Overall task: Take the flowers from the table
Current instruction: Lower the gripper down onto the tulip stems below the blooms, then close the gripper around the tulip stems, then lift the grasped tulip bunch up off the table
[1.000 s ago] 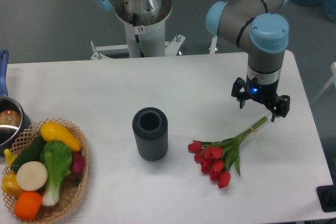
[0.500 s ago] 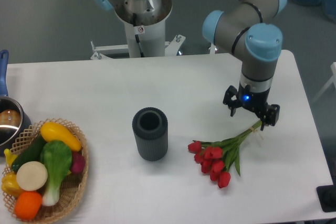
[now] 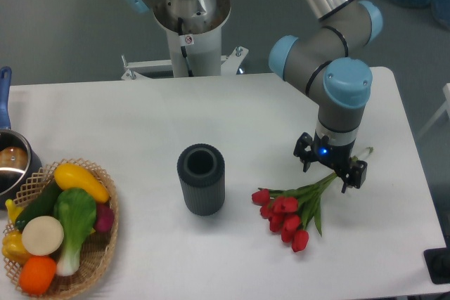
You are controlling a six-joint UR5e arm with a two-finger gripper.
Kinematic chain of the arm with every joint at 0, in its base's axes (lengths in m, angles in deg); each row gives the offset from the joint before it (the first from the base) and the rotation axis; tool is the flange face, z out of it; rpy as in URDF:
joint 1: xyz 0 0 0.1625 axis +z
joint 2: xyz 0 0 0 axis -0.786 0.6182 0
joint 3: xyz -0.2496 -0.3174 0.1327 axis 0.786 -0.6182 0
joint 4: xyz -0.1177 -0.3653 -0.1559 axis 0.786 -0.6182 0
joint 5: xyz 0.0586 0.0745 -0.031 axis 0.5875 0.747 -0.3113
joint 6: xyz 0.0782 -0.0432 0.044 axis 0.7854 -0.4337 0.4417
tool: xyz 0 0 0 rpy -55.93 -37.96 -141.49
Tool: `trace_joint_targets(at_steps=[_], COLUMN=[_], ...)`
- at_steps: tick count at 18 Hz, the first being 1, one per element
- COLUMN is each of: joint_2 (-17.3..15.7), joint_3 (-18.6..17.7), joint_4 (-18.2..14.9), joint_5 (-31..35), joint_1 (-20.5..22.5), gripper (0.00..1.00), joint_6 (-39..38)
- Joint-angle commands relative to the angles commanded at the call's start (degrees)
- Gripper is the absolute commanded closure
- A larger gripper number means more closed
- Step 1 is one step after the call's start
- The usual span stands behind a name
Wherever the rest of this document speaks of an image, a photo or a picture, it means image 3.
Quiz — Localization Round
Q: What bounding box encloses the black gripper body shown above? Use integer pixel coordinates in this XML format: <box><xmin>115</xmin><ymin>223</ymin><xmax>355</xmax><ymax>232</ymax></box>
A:
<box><xmin>293</xmin><ymin>133</ymin><xmax>368</xmax><ymax>188</ymax></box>

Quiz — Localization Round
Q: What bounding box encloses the red tulip bouquet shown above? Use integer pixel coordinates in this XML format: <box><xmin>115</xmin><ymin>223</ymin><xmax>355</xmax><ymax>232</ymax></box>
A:
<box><xmin>251</xmin><ymin>146</ymin><xmax>375</xmax><ymax>254</ymax></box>

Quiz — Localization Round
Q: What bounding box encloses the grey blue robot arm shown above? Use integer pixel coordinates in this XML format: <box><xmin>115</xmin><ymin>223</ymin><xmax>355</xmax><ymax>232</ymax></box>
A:
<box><xmin>126</xmin><ymin>0</ymin><xmax>383</xmax><ymax>188</ymax></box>

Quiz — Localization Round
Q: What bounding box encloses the dark grey ribbed vase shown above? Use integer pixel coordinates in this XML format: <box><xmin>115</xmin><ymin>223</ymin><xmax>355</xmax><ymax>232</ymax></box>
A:
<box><xmin>176</xmin><ymin>143</ymin><xmax>225</xmax><ymax>216</ymax></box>

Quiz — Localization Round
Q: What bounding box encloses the black device at table edge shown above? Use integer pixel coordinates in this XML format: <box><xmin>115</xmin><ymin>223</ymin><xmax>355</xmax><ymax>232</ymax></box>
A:
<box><xmin>423</xmin><ymin>247</ymin><xmax>449</xmax><ymax>285</ymax></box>

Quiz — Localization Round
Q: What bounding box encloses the purple red radish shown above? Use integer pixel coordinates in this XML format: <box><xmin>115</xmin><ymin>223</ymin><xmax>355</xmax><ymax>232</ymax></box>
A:
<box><xmin>94</xmin><ymin>204</ymin><xmax>115</xmax><ymax>233</ymax></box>

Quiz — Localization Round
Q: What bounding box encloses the woven wicker basket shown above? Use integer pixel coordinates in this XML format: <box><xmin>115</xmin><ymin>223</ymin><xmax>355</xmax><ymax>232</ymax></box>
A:
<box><xmin>3</xmin><ymin>159</ymin><xmax>120</xmax><ymax>299</ymax></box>

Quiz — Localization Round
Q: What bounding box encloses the green bok choy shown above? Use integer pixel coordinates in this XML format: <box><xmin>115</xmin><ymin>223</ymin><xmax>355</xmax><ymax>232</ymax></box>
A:
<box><xmin>53</xmin><ymin>188</ymin><xmax>96</xmax><ymax>277</ymax></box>

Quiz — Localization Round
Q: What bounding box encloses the yellow squash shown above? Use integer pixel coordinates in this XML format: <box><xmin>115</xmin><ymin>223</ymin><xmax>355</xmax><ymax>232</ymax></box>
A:
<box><xmin>53</xmin><ymin>163</ymin><xmax>110</xmax><ymax>204</ymax></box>

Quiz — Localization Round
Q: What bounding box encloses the dark green cucumber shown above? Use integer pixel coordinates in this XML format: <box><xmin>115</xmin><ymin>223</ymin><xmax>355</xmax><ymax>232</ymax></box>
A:
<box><xmin>14</xmin><ymin>181</ymin><xmax>63</xmax><ymax>231</ymax></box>

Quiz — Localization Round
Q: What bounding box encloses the white round radish slice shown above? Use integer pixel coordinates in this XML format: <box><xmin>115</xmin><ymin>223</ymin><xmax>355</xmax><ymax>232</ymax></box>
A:
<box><xmin>22</xmin><ymin>216</ymin><xmax>64</xmax><ymax>256</ymax></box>

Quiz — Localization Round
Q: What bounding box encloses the orange fruit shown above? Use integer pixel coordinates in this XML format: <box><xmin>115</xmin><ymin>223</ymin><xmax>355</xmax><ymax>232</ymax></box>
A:
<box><xmin>18</xmin><ymin>256</ymin><xmax>56</xmax><ymax>296</ymax></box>

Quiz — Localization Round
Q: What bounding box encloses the yellow banana tip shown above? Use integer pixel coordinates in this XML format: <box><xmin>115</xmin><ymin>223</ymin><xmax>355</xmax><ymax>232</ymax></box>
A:
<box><xmin>5</xmin><ymin>199</ymin><xmax>24</xmax><ymax>224</ymax></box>

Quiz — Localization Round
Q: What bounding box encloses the yellow bell pepper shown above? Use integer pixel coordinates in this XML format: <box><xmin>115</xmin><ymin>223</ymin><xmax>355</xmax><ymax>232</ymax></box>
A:
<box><xmin>2</xmin><ymin>230</ymin><xmax>32</xmax><ymax>265</ymax></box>

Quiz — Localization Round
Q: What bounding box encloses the white chair frame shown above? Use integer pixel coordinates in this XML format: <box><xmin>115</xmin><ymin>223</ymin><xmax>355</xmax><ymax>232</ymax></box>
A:
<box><xmin>417</xmin><ymin>83</ymin><xmax>449</xmax><ymax>139</ymax></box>

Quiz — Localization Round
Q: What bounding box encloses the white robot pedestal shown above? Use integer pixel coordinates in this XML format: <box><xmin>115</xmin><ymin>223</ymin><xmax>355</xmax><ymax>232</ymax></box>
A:
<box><xmin>122</xmin><ymin>0</ymin><xmax>249</xmax><ymax>79</ymax></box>

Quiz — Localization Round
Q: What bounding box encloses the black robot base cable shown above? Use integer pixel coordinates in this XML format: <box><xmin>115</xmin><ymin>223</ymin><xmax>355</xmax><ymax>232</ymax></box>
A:
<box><xmin>176</xmin><ymin>17</ymin><xmax>194</xmax><ymax>77</ymax></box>

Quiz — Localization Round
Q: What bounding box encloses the blue handled saucepan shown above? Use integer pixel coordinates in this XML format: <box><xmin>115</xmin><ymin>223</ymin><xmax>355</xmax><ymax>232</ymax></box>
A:
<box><xmin>1</xmin><ymin>66</ymin><xmax>41</xmax><ymax>211</ymax></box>

